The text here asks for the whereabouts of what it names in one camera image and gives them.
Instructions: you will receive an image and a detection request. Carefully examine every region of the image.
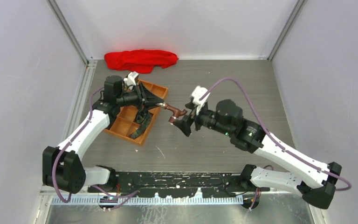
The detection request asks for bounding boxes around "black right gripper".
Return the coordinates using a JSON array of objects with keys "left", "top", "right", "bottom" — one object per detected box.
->
[{"left": 173, "top": 100, "right": 233, "bottom": 136}]

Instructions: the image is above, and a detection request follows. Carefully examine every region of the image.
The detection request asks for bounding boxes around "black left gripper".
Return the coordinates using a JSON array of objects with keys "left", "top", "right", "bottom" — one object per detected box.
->
[{"left": 116, "top": 83, "right": 163, "bottom": 112}]

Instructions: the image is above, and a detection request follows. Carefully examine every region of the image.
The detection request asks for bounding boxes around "brown water faucet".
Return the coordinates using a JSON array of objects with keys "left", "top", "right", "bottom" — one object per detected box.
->
[{"left": 163, "top": 104, "right": 187, "bottom": 125}]

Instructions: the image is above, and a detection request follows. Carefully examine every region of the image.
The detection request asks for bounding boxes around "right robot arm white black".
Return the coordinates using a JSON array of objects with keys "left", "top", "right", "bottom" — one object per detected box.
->
[{"left": 170, "top": 99, "right": 342, "bottom": 209}]

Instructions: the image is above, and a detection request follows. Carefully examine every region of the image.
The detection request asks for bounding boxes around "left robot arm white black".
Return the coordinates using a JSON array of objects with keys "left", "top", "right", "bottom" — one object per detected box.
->
[{"left": 42, "top": 72, "right": 165, "bottom": 194}]

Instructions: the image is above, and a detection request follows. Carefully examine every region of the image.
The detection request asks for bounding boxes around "unrolled green camouflage tie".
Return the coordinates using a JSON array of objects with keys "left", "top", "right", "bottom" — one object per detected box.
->
[{"left": 129, "top": 111, "right": 153, "bottom": 139}]

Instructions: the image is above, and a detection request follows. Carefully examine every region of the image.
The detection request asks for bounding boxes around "orange compartment tray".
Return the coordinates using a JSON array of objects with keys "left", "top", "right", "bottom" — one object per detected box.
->
[{"left": 102, "top": 80, "right": 168, "bottom": 146}]

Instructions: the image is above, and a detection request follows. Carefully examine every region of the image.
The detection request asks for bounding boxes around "red cloth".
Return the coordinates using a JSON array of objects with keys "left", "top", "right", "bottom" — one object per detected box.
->
[{"left": 104, "top": 49, "right": 179, "bottom": 74}]

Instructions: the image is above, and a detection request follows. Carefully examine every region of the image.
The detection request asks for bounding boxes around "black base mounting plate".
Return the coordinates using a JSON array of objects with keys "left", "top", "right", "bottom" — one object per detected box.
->
[{"left": 100, "top": 171, "right": 256, "bottom": 198}]

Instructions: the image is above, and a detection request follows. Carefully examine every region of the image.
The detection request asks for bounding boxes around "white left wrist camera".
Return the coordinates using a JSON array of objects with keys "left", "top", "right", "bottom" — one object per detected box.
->
[{"left": 123, "top": 71, "right": 139, "bottom": 87}]

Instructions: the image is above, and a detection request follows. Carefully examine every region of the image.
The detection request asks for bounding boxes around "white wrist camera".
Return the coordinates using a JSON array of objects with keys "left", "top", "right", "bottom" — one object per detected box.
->
[
  {"left": 123, "top": 71, "right": 139, "bottom": 87},
  {"left": 190, "top": 85, "right": 210, "bottom": 115}
]

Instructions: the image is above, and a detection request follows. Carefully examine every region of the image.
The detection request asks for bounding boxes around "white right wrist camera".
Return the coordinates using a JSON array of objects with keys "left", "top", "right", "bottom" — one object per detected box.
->
[{"left": 190, "top": 85, "right": 210, "bottom": 115}]

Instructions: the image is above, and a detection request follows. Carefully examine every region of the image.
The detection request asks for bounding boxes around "aluminium slotted rail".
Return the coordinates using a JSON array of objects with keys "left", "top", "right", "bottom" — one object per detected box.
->
[{"left": 51, "top": 195, "right": 243, "bottom": 205}]

